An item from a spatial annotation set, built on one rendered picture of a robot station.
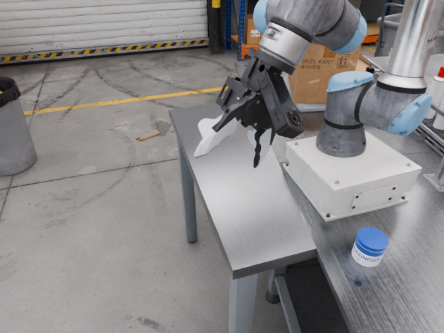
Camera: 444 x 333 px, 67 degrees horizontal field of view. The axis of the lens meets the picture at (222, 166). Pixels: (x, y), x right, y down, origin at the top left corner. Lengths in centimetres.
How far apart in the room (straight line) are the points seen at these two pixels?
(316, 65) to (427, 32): 67
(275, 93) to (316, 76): 101
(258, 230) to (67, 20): 443
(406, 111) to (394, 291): 42
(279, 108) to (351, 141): 56
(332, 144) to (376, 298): 45
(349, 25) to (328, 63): 89
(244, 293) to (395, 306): 37
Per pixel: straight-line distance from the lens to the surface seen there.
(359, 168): 102
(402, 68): 93
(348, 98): 99
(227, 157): 120
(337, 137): 105
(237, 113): 54
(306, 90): 155
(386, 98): 94
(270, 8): 72
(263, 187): 107
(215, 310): 175
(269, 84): 54
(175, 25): 513
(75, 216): 234
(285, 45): 55
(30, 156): 291
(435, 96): 152
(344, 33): 64
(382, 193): 105
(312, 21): 56
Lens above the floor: 151
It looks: 36 degrees down
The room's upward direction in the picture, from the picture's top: straight up
